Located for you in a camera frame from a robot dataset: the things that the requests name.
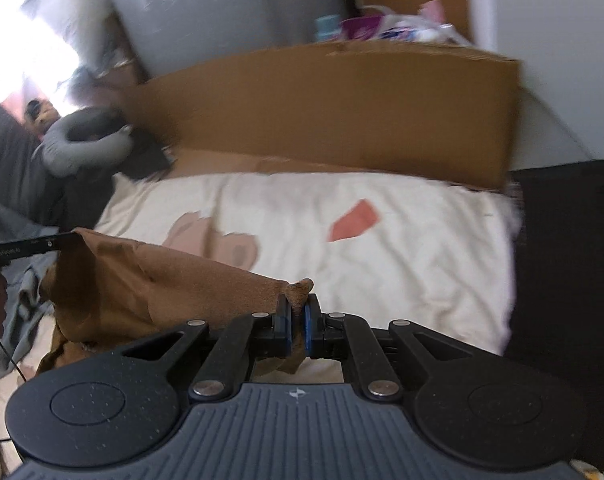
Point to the bottle with blue cap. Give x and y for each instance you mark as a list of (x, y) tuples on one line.
[(327, 27)]

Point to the pink packet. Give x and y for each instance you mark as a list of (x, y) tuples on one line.
[(432, 10)]

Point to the small teddy bear toy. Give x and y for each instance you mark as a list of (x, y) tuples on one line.
[(39, 115)]

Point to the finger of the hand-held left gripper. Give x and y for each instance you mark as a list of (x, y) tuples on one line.
[(56, 242)]

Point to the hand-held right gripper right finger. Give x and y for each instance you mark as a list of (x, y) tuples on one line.
[(309, 327)]

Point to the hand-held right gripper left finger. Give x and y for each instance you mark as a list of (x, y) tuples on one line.
[(283, 327)]

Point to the grey neck pillow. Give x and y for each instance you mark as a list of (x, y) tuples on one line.
[(56, 155)]

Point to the black cloth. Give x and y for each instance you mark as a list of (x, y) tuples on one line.
[(141, 160)]

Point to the folded cardboard sheet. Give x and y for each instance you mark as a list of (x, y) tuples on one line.
[(332, 110)]

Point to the cream bear printed blanket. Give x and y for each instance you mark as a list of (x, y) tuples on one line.
[(382, 270)]

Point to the folded black garment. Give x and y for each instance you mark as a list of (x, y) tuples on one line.
[(572, 285)]

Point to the grey hoodie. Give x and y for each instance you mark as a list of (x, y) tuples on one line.
[(16, 285)]

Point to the brown printed t-shirt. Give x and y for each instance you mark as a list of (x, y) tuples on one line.
[(156, 285)]

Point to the dark grey pillow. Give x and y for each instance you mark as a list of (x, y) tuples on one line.
[(6, 160)]

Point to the white pillow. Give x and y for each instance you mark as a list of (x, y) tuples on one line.
[(71, 20)]

